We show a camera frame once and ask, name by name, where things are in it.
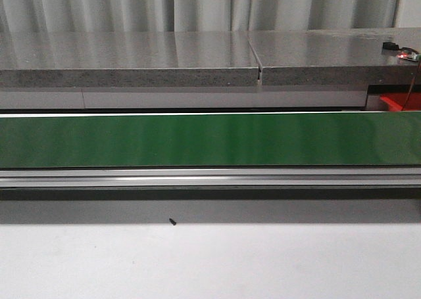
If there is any grey stone counter slab right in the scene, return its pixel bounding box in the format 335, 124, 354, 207
248, 28, 420, 85

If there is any grey stone counter slab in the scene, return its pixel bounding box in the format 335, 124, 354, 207
1, 32, 259, 87
248, 28, 420, 85

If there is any red black sensor wire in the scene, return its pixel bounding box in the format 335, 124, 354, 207
400, 45, 421, 111

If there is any red plastic tray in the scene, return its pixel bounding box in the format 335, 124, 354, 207
380, 93, 421, 112

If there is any small sensor circuit board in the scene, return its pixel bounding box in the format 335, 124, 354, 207
382, 41, 420, 62

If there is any white pleated curtain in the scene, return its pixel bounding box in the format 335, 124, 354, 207
1, 0, 420, 32

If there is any green conveyor belt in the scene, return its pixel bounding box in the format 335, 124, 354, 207
1, 112, 420, 169

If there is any aluminium conveyor frame rail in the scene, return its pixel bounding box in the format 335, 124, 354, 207
1, 166, 420, 188

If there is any grey stone counter slab left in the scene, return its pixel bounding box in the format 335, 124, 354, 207
1, 32, 259, 87

